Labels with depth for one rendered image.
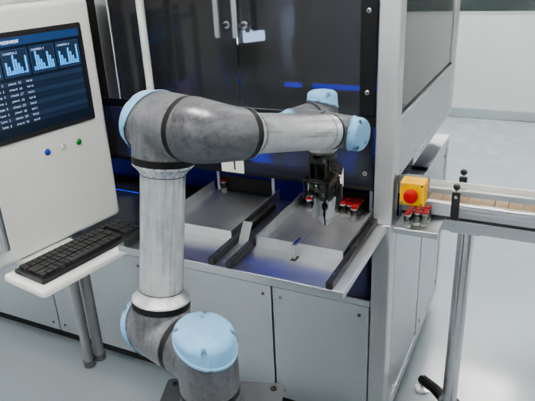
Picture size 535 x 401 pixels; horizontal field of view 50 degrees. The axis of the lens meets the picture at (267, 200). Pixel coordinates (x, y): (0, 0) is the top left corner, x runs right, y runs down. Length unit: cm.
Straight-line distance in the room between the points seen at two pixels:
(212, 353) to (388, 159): 87
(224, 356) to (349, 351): 103
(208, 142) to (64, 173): 108
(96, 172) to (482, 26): 480
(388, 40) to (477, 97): 476
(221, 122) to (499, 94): 548
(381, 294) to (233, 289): 56
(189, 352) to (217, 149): 36
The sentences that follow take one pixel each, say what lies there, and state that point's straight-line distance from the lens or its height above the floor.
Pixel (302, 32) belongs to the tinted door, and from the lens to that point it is 171.
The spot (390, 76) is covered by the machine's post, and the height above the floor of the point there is 133.
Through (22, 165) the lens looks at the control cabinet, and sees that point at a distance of 189.
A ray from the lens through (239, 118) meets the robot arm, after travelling 98.
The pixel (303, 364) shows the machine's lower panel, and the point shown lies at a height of 27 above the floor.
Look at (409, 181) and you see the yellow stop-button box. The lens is 170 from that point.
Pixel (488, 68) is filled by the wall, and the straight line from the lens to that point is 628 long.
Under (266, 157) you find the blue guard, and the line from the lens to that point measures 184.
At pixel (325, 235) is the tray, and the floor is 88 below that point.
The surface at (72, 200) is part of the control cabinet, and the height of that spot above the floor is 93.
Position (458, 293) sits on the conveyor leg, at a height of 61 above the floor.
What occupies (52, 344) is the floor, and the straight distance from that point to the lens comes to 298.
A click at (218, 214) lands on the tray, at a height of 88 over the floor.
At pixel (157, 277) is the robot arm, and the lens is 112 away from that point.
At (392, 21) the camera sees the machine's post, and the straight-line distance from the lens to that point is 161.
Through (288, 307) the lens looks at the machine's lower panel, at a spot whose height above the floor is 51.
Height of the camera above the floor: 165
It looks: 23 degrees down
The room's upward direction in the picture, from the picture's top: 3 degrees counter-clockwise
